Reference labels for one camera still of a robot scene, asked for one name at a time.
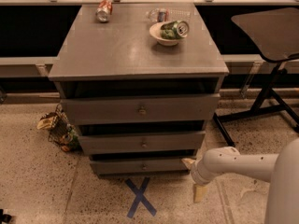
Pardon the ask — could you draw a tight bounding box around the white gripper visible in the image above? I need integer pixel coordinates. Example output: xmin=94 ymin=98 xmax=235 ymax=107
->
xmin=181 ymin=158 xmax=212 ymax=203

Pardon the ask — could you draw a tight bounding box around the grey bottom drawer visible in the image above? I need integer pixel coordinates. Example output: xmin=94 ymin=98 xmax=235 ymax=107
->
xmin=90 ymin=156 xmax=194 ymax=175

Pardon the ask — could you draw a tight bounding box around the grey drawer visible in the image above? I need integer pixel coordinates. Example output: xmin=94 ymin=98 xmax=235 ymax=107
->
xmin=78 ymin=131 xmax=206 ymax=155
xmin=61 ymin=94 xmax=220 ymax=125
xmin=90 ymin=156 xmax=194 ymax=175

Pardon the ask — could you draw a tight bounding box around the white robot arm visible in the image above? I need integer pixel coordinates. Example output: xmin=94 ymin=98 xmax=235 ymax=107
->
xmin=181 ymin=139 xmax=299 ymax=224

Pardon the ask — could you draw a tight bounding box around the grey middle drawer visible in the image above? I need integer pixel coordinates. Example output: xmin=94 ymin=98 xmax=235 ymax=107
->
xmin=78 ymin=131 xmax=206 ymax=155

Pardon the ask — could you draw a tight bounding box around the grey top drawer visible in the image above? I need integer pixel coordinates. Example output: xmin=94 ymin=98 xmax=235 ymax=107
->
xmin=61 ymin=94 xmax=220 ymax=125

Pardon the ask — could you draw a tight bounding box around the grey wooden drawer cabinet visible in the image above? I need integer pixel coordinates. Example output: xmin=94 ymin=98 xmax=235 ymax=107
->
xmin=48 ymin=2 xmax=230 ymax=179

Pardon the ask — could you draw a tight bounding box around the blue tape cross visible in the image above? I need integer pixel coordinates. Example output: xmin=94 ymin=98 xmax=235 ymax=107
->
xmin=125 ymin=177 xmax=157 ymax=218

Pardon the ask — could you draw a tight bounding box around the green soda can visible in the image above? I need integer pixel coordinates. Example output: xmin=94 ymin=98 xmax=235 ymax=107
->
xmin=160 ymin=21 xmax=190 ymax=40

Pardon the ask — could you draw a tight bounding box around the white ceramic bowl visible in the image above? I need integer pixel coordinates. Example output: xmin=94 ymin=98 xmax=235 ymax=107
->
xmin=149 ymin=22 xmax=180 ymax=47

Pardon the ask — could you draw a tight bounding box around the yellow crumpled snack bag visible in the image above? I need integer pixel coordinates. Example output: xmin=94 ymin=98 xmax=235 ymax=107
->
xmin=36 ymin=112 xmax=59 ymax=130

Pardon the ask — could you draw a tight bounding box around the black swivel chair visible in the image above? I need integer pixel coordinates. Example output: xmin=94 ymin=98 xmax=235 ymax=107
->
xmin=213 ymin=7 xmax=299 ymax=147

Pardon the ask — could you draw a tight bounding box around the red crushed soda can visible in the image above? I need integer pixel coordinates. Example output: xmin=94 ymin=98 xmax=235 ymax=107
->
xmin=95 ymin=0 xmax=112 ymax=22

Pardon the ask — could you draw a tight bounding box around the wire basket with trash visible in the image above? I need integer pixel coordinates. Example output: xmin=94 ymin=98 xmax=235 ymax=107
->
xmin=48 ymin=105 xmax=81 ymax=152

